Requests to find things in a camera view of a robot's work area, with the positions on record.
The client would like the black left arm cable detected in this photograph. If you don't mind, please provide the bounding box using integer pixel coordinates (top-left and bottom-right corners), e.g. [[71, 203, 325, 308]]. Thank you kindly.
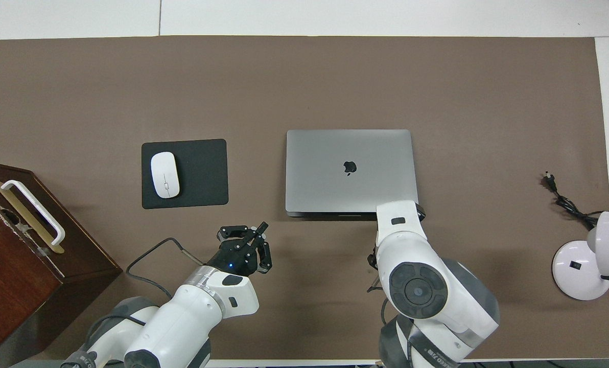
[[126, 238, 205, 300]]

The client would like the brown table mat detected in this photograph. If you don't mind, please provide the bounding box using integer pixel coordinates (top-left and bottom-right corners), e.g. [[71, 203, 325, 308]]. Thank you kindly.
[[0, 36, 609, 361]]

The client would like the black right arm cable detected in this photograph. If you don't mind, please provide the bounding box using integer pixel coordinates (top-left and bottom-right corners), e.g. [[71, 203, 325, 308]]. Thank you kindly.
[[367, 248, 387, 328]]

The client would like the white computer mouse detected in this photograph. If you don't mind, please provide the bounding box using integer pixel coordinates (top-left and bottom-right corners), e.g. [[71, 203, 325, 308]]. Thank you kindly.
[[150, 152, 180, 199]]

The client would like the white box handle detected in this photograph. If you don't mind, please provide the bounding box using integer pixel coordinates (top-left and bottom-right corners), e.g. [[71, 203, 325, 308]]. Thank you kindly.
[[1, 180, 66, 247]]

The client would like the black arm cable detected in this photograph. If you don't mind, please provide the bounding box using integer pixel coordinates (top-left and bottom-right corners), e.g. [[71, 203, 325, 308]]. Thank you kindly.
[[126, 238, 205, 300], [367, 248, 387, 328]]

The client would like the dark brown wooden box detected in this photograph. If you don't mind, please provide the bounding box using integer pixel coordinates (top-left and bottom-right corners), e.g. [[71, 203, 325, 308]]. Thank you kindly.
[[0, 159, 123, 366]]

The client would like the black mouse pad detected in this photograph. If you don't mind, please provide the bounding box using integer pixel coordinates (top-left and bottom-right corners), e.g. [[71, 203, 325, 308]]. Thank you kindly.
[[142, 139, 229, 210]]

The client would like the silver laptop with apple logo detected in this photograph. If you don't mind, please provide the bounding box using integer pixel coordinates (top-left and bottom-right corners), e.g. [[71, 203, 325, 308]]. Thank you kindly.
[[285, 129, 419, 218]]

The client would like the black lamp power cable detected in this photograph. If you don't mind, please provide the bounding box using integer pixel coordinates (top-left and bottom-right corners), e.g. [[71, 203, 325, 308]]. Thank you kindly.
[[542, 172, 599, 231]]

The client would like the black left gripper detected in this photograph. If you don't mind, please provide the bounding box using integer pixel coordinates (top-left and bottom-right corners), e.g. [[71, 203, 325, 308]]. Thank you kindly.
[[206, 221, 273, 277]]

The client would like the white desk lamp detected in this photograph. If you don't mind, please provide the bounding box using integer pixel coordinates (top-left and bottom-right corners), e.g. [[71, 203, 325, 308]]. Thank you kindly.
[[552, 211, 609, 301]]

